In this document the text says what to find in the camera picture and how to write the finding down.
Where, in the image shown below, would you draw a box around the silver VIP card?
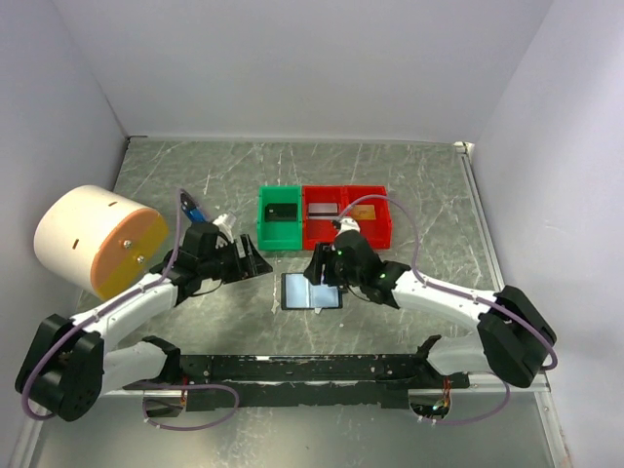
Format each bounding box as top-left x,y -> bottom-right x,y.
306,202 -> 339,219

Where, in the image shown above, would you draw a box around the aluminium rail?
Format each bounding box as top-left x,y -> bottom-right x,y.
104,372 -> 551,397

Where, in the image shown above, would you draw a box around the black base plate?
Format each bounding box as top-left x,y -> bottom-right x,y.
140,353 -> 477,410

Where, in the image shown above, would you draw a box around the green bin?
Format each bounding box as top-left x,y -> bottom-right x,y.
256,185 -> 303,252

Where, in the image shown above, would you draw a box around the red bin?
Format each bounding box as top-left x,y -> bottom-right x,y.
302,185 -> 345,251
343,185 -> 393,250

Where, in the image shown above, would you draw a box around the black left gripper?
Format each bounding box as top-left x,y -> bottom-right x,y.
200,233 -> 273,285

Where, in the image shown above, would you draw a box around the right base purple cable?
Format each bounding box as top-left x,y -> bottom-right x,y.
416,379 -> 511,426

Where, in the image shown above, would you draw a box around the black card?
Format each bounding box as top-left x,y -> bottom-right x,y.
264,203 -> 298,222

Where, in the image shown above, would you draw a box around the white and orange cylinder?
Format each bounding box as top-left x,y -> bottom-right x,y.
33,185 -> 169,300

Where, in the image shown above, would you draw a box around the red bin left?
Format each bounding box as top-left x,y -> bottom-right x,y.
302,185 -> 345,251

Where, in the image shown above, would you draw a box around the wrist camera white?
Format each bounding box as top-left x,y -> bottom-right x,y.
213,213 -> 236,243
331,216 -> 361,235

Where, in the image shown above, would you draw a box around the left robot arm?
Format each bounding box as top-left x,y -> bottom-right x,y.
15,222 -> 273,422

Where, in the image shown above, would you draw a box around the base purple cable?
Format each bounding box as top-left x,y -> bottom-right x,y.
416,379 -> 511,426
140,384 -> 240,431

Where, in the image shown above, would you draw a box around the black leather card holder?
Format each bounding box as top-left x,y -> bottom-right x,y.
280,273 -> 343,313

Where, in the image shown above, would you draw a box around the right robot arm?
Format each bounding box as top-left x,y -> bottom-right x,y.
304,230 -> 557,388

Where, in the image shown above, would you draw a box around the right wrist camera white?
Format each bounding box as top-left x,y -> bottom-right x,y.
331,216 -> 361,235

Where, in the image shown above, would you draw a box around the blue and black tool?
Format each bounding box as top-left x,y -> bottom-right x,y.
179,190 -> 208,223

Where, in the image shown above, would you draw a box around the gold VIP card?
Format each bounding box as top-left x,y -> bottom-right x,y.
350,204 -> 376,221

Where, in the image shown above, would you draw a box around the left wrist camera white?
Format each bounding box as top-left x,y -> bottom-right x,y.
213,213 -> 236,243

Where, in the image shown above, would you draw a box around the red bin right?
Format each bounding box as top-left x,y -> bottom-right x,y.
343,185 -> 393,250

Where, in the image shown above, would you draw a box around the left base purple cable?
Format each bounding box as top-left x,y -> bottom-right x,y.
140,384 -> 240,431

